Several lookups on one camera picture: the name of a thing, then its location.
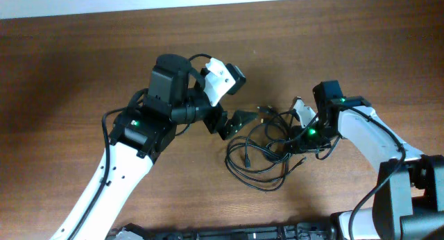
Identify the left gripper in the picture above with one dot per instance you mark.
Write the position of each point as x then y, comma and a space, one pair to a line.
239, 118

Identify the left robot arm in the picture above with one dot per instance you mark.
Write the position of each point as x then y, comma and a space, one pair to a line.
177, 94

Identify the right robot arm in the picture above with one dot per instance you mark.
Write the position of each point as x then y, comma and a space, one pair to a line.
407, 200

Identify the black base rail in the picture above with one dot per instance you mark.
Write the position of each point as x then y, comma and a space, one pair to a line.
225, 233

